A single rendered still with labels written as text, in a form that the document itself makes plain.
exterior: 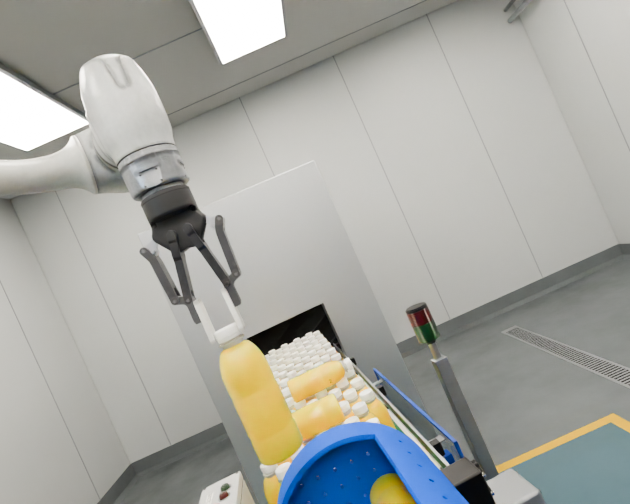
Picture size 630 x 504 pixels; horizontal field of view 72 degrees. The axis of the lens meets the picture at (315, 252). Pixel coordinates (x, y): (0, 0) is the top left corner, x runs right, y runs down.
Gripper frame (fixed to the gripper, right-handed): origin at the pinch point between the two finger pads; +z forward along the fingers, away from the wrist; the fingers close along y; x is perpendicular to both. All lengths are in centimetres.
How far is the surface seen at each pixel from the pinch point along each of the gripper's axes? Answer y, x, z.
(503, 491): 36, 26, 64
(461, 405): 41, 50, 55
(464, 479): 27, 14, 50
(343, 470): 6.8, 6.4, 33.2
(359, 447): 10.9, 6.6, 31.0
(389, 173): 161, 412, -36
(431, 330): 41, 49, 32
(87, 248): -181, 437, -97
